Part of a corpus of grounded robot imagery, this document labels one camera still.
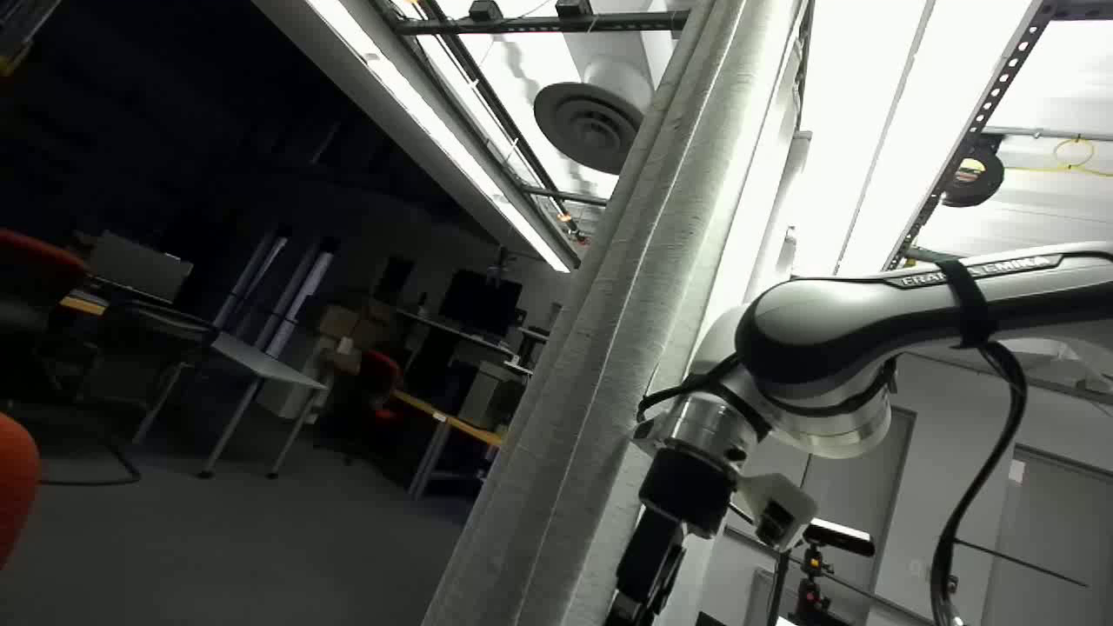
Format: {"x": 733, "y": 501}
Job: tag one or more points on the black roll of tape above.
{"x": 976, "y": 178}

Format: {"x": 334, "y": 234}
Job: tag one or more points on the stack of cardboard boxes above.
{"x": 352, "y": 335}

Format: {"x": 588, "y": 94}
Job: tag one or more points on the red office chair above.
{"x": 35, "y": 261}
{"x": 378, "y": 382}

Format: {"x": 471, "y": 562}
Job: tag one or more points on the long ceiling light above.
{"x": 435, "y": 130}

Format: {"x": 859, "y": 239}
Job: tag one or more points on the grey door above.
{"x": 1056, "y": 539}

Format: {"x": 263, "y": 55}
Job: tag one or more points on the perforated metal ceiling strut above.
{"x": 983, "y": 113}

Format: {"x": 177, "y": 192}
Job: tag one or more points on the desk with yellow edge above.
{"x": 452, "y": 426}

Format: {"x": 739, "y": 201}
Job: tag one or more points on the round ceiling air vent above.
{"x": 587, "y": 122}

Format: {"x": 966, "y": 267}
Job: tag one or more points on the white curtain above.
{"x": 609, "y": 348}

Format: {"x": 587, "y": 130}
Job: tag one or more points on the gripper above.
{"x": 687, "y": 487}

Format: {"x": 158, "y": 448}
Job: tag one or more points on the grey table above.
{"x": 261, "y": 365}

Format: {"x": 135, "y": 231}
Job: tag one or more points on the black monitor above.
{"x": 480, "y": 302}

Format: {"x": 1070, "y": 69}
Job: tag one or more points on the orange round object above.
{"x": 16, "y": 487}

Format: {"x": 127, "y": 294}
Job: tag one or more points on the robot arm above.
{"x": 869, "y": 322}

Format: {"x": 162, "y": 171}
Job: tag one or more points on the grey monitor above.
{"x": 139, "y": 265}

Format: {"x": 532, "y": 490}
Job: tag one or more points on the dark ceiling rail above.
{"x": 539, "y": 23}

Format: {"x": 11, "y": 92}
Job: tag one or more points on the camera on tripod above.
{"x": 836, "y": 537}

